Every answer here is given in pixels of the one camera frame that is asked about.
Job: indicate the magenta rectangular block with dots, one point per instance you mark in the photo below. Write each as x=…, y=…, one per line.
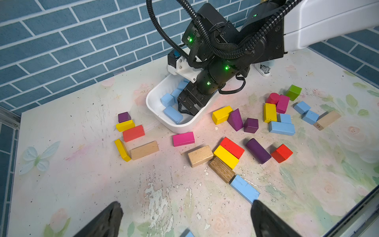
x=183, y=139

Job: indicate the red rectangular block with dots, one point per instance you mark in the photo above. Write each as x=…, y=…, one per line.
x=133, y=133

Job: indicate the green cube block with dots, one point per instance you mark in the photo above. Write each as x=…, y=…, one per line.
x=293, y=92

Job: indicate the purple cylinder block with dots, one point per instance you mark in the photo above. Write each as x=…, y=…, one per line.
x=258, y=151

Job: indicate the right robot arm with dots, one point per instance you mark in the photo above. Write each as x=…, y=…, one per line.
x=218, y=51

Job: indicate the small blue block right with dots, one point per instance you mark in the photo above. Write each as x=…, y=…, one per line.
x=284, y=118

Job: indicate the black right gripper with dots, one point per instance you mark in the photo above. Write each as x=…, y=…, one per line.
x=207, y=73

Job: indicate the blue long block right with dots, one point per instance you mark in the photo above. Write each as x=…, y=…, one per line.
x=281, y=128

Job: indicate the pink cylinder block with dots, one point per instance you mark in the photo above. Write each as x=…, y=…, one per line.
x=273, y=98

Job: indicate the light blue block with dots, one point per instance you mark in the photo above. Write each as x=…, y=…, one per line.
x=173, y=114

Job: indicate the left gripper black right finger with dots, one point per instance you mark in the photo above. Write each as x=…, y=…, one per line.
x=267, y=224

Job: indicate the blue cube right upper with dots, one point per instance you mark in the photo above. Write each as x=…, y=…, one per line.
x=302, y=107

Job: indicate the blue cube far left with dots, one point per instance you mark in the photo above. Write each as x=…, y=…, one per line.
x=187, y=233

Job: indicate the blue long block bottom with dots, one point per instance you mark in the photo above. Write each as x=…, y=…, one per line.
x=245, y=189

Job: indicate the purple wedge block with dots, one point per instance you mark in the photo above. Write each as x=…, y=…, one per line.
x=235, y=120

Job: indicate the light wood square block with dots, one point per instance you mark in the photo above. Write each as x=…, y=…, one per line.
x=200, y=156

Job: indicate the long yellow block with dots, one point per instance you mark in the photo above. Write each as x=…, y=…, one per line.
x=122, y=150

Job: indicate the magenta block right cluster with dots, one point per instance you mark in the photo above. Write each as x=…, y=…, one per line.
x=282, y=105

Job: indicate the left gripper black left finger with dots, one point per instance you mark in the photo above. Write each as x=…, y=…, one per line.
x=105, y=224

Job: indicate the red cube block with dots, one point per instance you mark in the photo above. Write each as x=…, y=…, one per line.
x=282, y=153

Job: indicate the light wood block right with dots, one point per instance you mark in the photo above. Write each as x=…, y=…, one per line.
x=326, y=120

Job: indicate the small purple cube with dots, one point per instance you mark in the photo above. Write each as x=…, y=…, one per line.
x=251, y=125

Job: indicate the blue cube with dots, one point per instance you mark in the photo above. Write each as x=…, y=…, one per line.
x=302, y=107
x=310, y=117
x=187, y=233

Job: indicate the short yellow block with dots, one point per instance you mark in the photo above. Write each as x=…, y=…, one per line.
x=123, y=126

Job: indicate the natural wood plank block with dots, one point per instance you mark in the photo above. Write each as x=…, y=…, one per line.
x=144, y=150

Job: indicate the blue cube right lower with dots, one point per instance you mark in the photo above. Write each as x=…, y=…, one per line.
x=310, y=117

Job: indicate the yellow block right cluster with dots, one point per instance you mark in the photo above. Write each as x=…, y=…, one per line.
x=270, y=113

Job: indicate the yellow block near tub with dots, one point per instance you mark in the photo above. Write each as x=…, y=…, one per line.
x=221, y=115

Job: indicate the dark wood block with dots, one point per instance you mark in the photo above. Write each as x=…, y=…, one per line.
x=222, y=170

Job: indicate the purple cube block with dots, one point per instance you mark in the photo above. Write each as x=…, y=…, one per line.
x=124, y=117

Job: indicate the blue long block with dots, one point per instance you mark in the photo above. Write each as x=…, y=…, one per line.
x=281, y=128
x=245, y=189

